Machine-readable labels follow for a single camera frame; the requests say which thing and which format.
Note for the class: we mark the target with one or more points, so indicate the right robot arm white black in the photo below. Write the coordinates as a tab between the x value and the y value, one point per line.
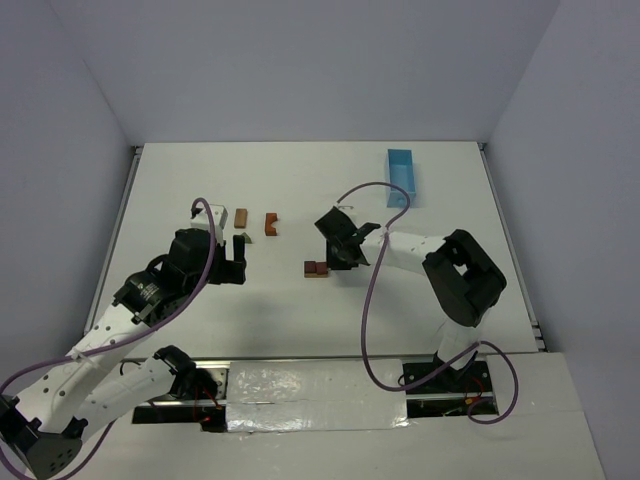
464	279

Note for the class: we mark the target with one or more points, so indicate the orange arch block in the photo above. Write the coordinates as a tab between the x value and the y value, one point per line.
270	224

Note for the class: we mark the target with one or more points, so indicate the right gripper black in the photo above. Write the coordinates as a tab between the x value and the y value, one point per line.
338	239

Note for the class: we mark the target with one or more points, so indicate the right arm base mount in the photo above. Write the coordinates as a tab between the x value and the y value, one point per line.
449	395

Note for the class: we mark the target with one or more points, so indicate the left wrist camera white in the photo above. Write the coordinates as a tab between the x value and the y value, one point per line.
209	217

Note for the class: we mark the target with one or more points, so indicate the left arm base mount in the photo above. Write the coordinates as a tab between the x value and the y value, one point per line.
199	400

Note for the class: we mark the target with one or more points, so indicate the red brown square block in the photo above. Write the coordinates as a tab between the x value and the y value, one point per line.
310	268

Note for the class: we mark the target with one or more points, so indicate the light brown rectangular block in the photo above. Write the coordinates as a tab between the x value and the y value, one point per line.
241	217

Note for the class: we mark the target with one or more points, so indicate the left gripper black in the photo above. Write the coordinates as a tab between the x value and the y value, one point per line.
232	270

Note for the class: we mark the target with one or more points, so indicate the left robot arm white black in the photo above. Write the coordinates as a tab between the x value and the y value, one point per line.
47	423

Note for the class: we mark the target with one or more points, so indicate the silver tape patch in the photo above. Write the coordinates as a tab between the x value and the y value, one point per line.
314	395

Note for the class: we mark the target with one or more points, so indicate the blue rectangular box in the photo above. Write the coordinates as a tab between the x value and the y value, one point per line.
400	172

